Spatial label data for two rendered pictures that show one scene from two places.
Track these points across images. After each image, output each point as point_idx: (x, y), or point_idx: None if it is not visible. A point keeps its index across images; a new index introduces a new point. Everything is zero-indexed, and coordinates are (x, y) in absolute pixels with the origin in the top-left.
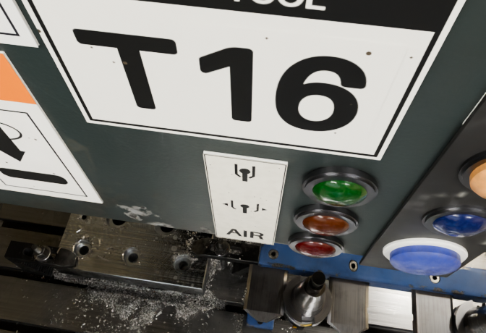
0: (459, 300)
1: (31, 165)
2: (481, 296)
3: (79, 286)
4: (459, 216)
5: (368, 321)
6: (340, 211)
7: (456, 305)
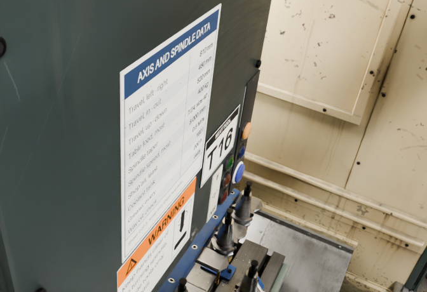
0: (192, 271)
1: (182, 232)
2: (211, 233)
3: None
4: (242, 149)
5: (203, 289)
6: (228, 171)
7: (194, 274)
